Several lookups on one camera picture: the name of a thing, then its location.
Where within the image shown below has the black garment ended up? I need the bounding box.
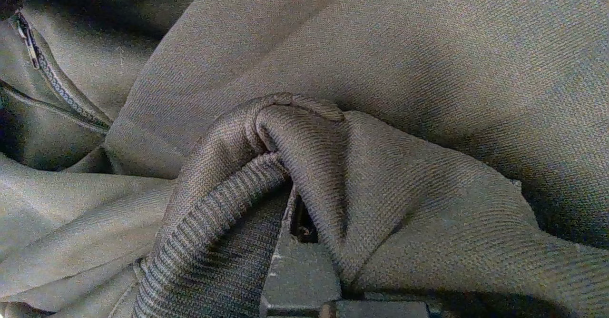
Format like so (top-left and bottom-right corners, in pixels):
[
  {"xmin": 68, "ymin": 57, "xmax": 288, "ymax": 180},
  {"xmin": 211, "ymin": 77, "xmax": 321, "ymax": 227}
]
[{"xmin": 0, "ymin": 0, "xmax": 609, "ymax": 318}]

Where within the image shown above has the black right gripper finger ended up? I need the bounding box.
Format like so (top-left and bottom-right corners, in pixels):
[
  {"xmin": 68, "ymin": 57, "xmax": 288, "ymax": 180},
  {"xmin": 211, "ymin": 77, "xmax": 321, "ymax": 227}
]
[{"xmin": 259, "ymin": 187, "xmax": 342, "ymax": 318}]

